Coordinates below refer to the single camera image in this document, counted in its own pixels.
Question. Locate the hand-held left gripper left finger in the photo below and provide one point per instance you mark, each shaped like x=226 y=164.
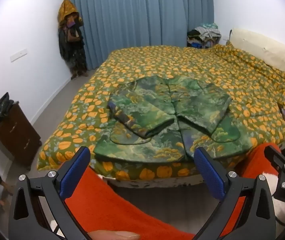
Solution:
x=76 y=170

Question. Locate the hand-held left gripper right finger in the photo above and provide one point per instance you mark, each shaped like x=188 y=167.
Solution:
x=207 y=170

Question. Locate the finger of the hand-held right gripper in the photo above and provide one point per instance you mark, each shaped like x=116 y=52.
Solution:
x=273 y=155

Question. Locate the green printed jacket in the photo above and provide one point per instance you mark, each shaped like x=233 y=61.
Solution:
x=157 y=105

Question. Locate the dark hanging clothes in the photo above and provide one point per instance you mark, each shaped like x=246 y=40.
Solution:
x=75 y=50

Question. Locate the pile of clothes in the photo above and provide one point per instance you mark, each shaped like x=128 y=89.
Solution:
x=205 y=36

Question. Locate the person's left hand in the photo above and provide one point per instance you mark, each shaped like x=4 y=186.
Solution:
x=115 y=236

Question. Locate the person's orange fleece clothing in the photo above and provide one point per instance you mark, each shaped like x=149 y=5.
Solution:
x=102 y=205

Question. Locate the dark wooden cabinet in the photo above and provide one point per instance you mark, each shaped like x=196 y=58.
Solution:
x=17 y=135

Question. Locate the bed with orange floral blanket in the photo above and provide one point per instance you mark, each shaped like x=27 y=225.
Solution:
x=182 y=60

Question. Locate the orange floral hanging cloth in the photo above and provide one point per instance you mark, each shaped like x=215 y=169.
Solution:
x=67 y=11

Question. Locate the blue curtain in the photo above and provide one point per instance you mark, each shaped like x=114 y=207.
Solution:
x=137 y=17

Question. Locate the white wall plate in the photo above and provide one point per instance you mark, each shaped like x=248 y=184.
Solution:
x=19 y=55

